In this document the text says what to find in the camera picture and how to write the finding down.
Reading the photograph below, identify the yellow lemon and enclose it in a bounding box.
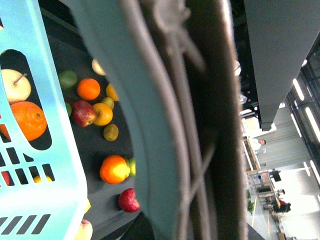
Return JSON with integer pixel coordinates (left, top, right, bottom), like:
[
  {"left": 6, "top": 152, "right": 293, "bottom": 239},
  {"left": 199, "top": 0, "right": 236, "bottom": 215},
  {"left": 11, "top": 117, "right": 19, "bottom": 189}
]
[{"left": 99, "top": 155, "right": 131, "bottom": 185}]

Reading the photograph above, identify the teal plastic shopping basket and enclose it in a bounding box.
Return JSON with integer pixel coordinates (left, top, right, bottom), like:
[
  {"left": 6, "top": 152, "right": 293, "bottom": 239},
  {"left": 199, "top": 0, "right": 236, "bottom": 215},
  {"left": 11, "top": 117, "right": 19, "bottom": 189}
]
[{"left": 0, "top": 0, "right": 88, "bottom": 240}]

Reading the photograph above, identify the brown kiwi fruit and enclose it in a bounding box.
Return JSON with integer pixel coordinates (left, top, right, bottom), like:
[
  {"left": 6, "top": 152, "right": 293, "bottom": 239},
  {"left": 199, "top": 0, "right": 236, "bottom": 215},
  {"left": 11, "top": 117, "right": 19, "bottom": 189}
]
[{"left": 103, "top": 123, "right": 119, "bottom": 142}]

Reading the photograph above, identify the yellow orange mango fruit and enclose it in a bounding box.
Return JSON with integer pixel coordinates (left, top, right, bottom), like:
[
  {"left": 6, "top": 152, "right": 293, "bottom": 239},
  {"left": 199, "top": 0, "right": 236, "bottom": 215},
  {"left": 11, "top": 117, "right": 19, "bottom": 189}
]
[{"left": 92, "top": 102, "right": 113, "bottom": 126}]

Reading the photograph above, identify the red apple with stem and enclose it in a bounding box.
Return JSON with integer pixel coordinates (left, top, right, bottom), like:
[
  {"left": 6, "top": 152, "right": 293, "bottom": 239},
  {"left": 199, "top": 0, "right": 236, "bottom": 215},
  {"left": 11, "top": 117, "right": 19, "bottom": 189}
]
[{"left": 71, "top": 100, "right": 98, "bottom": 127}]

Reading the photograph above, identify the orange tangerine centre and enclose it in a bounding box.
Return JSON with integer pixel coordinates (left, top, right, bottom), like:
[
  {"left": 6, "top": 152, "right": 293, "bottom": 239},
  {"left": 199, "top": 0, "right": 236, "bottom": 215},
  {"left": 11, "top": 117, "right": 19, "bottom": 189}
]
[{"left": 77, "top": 78, "right": 101, "bottom": 101}]

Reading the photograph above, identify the red apple front centre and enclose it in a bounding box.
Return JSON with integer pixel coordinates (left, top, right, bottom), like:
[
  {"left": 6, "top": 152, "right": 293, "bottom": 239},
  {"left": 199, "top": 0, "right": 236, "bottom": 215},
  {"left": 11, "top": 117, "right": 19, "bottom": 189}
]
[{"left": 118, "top": 188, "right": 140, "bottom": 213}]

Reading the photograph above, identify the person in white shirt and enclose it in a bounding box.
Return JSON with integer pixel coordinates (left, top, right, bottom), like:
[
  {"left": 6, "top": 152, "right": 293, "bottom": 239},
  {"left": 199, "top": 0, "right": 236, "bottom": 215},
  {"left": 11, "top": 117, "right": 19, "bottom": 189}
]
[{"left": 249, "top": 138, "right": 267, "bottom": 154}]

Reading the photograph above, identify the dark green lime right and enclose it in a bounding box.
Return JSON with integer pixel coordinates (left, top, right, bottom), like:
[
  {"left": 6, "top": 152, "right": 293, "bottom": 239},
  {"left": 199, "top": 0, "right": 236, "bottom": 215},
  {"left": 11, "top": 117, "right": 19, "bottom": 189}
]
[{"left": 58, "top": 70, "right": 78, "bottom": 90}]

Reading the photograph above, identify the large orange front left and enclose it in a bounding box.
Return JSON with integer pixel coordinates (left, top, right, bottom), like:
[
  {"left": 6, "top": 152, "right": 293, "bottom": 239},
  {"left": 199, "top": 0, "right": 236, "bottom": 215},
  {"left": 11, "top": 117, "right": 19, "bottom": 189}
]
[{"left": 10, "top": 101, "right": 47, "bottom": 142}]

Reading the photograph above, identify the pale peach fruit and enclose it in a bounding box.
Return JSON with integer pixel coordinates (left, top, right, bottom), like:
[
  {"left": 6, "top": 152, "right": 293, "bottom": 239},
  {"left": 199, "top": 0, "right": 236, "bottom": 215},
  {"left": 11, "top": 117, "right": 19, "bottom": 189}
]
[{"left": 74, "top": 219, "right": 93, "bottom": 240}]

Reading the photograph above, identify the pale yellow apple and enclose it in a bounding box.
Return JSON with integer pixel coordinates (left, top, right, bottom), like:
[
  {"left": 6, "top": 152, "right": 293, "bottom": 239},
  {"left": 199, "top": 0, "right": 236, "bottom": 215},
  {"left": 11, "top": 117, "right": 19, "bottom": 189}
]
[{"left": 1, "top": 69, "right": 32, "bottom": 105}]

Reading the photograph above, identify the grey basket handle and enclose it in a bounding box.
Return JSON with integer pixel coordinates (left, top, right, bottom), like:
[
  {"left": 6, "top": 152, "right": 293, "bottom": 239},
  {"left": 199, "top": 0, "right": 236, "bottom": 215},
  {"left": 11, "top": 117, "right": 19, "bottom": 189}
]
[{"left": 66, "top": 0, "right": 248, "bottom": 240}]

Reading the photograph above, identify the black metal shelf frame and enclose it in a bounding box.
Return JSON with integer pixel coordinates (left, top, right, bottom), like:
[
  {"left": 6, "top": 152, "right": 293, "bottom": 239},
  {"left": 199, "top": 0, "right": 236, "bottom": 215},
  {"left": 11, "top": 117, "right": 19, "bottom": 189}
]
[{"left": 244, "top": 0, "right": 320, "bottom": 131}]

